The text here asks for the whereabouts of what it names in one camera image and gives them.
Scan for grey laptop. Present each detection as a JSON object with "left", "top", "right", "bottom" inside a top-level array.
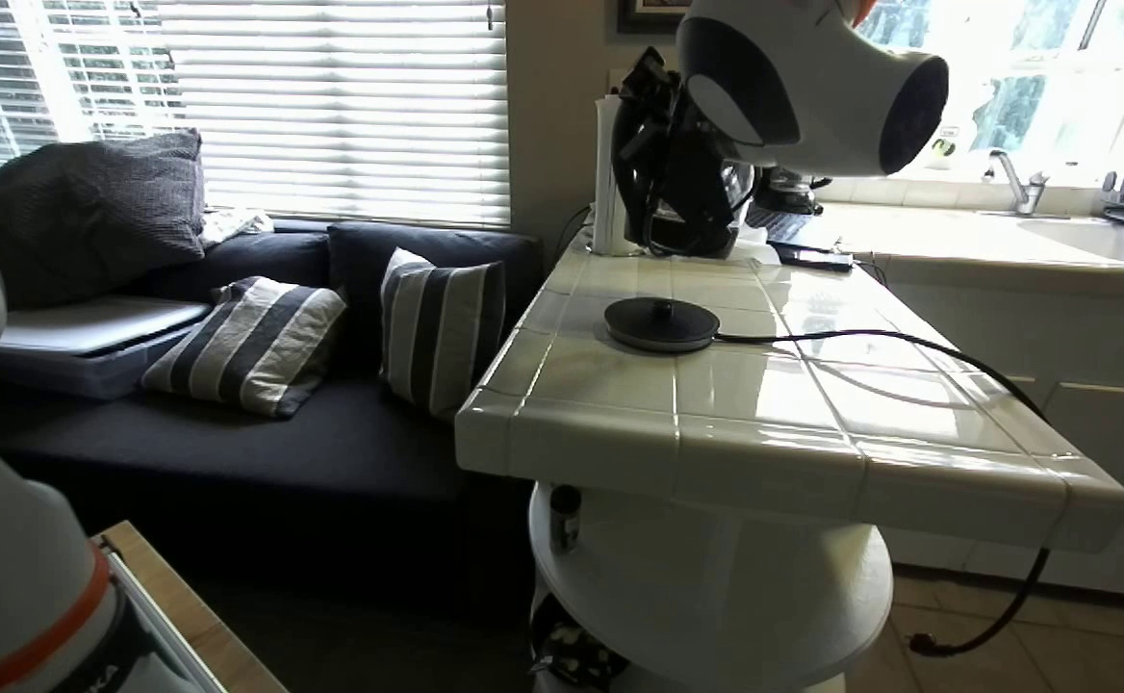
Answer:
[{"left": 0, "top": 294, "right": 217, "bottom": 361}]

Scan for wooden robot mounting board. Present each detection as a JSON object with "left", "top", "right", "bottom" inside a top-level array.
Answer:
[{"left": 87, "top": 515, "right": 289, "bottom": 693}]

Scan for dark grey cushion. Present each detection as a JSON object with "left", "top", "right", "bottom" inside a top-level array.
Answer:
[{"left": 0, "top": 128, "right": 212, "bottom": 311}]

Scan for dark blue sofa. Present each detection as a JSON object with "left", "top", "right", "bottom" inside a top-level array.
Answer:
[{"left": 0, "top": 216, "right": 548, "bottom": 633}]

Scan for striped grey white pillow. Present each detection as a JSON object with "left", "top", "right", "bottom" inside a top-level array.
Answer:
[
  {"left": 134, "top": 274, "right": 349, "bottom": 421},
  {"left": 374, "top": 244, "right": 512, "bottom": 421}
]

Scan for white sink counter cabinet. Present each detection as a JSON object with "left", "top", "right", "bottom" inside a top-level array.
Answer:
[{"left": 767, "top": 197, "right": 1124, "bottom": 610}]

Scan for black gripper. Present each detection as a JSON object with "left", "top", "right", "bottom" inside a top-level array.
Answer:
[{"left": 614, "top": 46, "right": 757, "bottom": 257}]

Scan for metal faucet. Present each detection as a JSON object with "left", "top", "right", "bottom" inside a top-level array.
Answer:
[{"left": 980, "top": 145, "right": 1056, "bottom": 222}]

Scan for round black kettle stand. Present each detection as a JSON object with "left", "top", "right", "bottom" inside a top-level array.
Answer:
[{"left": 602, "top": 294, "right": 724, "bottom": 357}]

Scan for black kettle stand cable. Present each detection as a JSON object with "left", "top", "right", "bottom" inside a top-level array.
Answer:
[{"left": 711, "top": 324, "right": 1056, "bottom": 661}]

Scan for white paper towel roll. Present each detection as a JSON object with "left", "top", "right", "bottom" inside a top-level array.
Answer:
[{"left": 588, "top": 90, "right": 633, "bottom": 261}]

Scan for flat blue cushion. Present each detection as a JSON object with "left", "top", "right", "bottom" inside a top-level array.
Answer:
[{"left": 0, "top": 324, "right": 200, "bottom": 403}]

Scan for white cloth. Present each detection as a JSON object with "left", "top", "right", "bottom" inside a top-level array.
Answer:
[{"left": 198, "top": 204, "right": 279, "bottom": 245}]

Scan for dark framed picture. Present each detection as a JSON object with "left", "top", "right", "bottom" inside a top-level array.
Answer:
[{"left": 614, "top": 0, "right": 694, "bottom": 40}]

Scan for kitchen window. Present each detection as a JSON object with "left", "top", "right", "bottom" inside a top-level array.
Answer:
[{"left": 842, "top": 0, "right": 1124, "bottom": 197}]

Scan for white window blinds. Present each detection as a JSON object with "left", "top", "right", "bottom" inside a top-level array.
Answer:
[{"left": 0, "top": 0, "right": 516, "bottom": 230}]

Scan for white tiled counter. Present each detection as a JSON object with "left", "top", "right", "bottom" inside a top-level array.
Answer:
[{"left": 449, "top": 229, "right": 1124, "bottom": 693}]

